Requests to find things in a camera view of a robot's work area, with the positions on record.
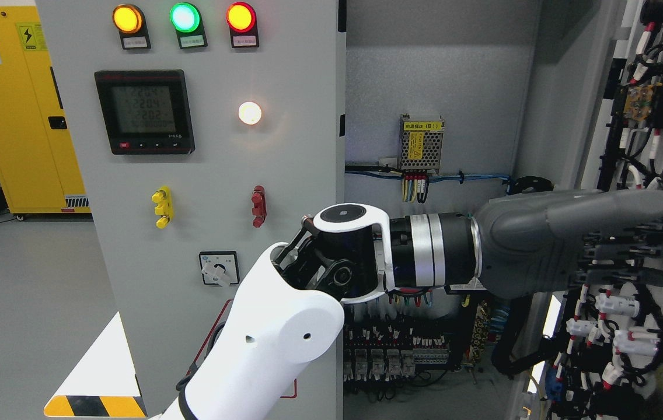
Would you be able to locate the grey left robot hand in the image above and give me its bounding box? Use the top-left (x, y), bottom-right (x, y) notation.
top-left (447, 189), bottom-right (663, 299)

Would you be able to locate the grey cabinet door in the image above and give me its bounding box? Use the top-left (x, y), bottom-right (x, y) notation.
top-left (507, 0), bottom-right (663, 420)
top-left (36, 1), bottom-right (346, 416)

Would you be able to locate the red indicator lamp left door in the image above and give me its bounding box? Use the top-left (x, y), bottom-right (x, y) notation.
top-left (226, 2), bottom-right (260, 48)

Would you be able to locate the green indicator lamp left door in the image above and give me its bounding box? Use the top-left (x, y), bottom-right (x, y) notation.
top-left (169, 2), bottom-right (208, 50)

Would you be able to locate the yellow indicator lamp left door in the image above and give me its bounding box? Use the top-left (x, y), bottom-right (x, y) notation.
top-left (112, 3), bottom-right (152, 50)

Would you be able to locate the metal mesh power supply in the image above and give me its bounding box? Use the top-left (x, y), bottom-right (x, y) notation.
top-left (399, 113), bottom-right (445, 175)

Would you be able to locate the lower relay terminal row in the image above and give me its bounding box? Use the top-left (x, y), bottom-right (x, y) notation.
top-left (342, 316), bottom-right (462, 388)

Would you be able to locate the red electric danger sticker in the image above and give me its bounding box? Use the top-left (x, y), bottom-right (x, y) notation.
top-left (187, 298), bottom-right (298, 400)

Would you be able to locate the white glowing indicator lamp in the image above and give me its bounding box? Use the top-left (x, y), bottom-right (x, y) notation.
top-left (238, 101), bottom-right (263, 125)

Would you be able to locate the black digital power meter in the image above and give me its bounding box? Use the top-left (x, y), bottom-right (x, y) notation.
top-left (94, 69), bottom-right (196, 155)

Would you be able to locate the yellow safety cabinet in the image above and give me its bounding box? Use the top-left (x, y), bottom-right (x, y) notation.
top-left (0, 5), bottom-right (90, 215)

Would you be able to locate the red terminal post block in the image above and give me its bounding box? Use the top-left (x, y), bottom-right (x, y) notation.
top-left (251, 184), bottom-right (267, 228)

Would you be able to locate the yellow terminal post block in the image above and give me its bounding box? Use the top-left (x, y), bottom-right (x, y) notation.
top-left (152, 185), bottom-right (175, 229)

